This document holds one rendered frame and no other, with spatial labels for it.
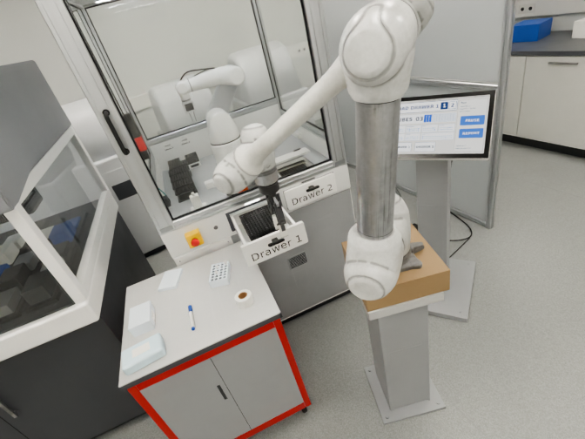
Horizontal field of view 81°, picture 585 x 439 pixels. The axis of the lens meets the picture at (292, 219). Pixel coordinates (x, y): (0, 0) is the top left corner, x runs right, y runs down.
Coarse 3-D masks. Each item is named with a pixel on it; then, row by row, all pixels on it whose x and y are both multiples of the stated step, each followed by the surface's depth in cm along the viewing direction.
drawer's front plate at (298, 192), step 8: (328, 176) 181; (304, 184) 179; (312, 184) 180; (320, 184) 182; (328, 184) 183; (288, 192) 177; (296, 192) 179; (304, 192) 180; (312, 192) 182; (320, 192) 184; (328, 192) 186; (288, 200) 179; (296, 200) 181; (312, 200) 184; (288, 208) 181
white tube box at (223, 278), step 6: (216, 264) 160; (222, 264) 160; (228, 264) 158; (222, 270) 156; (228, 270) 156; (210, 276) 154; (216, 276) 154; (222, 276) 152; (228, 276) 153; (210, 282) 150; (216, 282) 151; (222, 282) 151; (228, 282) 151
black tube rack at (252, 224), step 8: (264, 208) 173; (240, 216) 173; (248, 216) 170; (256, 216) 168; (264, 216) 167; (248, 224) 163; (256, 224) 162; (264, 224) 160; (272, 224) 159; (248, 232) 159; (272, 232) 159
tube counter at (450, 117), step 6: (420, 114) 168; (426, 114) 167; (432, 114) 166; (438, 114) 164; (444, 114) 163; (450, 114) 161; (456, 114) 160; (420, 120) 168; (426, 120) 167; (432, 120) 165; (438, 120) 164; (444, 120) 162; (450, 120) 161
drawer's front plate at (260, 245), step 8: (296, 224) 149; (288, 232) 148; (296, 232) 150; (304, 232) 151; (256, 240) 145; (264, 240) 146; (288, 240) 150; (296, 240) 152; (304, 240) 154; (248, 248) 145; (256, 248) 146; (264, 248) 148; (280, 248) 151; (288, 248) 152; (248, 256) 147; (256, 256) 148; (264, 256) 150; (272, 256) 151; (248, 264) 148
